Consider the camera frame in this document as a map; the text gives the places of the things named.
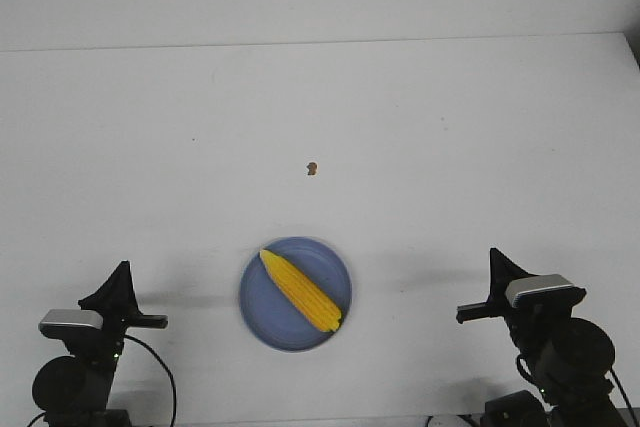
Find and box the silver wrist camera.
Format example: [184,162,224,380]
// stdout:
[505,274,586,309]
[38,309,104,340]

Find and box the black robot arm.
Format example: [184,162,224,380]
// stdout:
[456,248,639,426]
[32,260,177,426]

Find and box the yellow corn cob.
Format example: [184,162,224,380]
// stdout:
[259,249,342,332]

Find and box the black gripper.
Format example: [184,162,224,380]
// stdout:
[78,260,168,352]
[456,247,534,333]

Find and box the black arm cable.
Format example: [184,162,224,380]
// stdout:
[24,334,178,427]
[514,354,636,427]

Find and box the small brown crumb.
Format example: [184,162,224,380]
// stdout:
[307,162,318,176]

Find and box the blue round plate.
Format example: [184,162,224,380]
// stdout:
[239,237,352,352]

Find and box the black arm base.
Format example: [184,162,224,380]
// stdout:
[480,390,549,427]

